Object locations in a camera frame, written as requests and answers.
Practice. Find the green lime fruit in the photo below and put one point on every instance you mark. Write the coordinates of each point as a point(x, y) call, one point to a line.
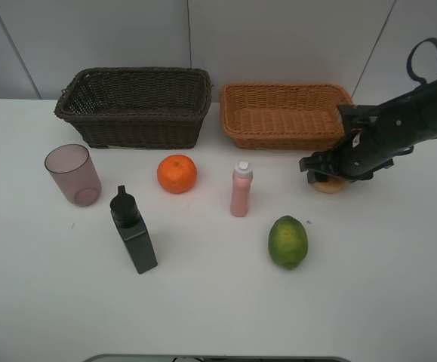
point(287, 242)

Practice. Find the pink bottle white cap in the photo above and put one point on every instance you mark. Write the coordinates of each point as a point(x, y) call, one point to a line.
point(242, 177)

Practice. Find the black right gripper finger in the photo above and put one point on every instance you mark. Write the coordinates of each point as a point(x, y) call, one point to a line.
point(314, 177)
point(317, 162)

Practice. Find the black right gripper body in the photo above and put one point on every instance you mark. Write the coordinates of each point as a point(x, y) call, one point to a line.
point(364, 149)

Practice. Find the light orange wicker basket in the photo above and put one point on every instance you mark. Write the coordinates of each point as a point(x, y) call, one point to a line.
point(283, 116)

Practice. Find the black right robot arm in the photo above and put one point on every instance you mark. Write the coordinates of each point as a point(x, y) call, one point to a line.
point(411, 117)

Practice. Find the dark brown wicker basket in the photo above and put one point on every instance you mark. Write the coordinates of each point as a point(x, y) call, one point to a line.
point(137, 107)

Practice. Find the red yellow peach fruit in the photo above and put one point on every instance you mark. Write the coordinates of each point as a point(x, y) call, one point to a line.
point(332, 186)

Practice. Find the orange mandarin fruit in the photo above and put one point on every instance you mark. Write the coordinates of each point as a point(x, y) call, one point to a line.
point(177, 174)

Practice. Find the black square dispenser bottle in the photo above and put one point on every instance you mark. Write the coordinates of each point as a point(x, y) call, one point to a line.
point(133, 231)

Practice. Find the translucent purple plastic cup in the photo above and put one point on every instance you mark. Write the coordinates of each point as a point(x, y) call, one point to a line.
point(72, 169)

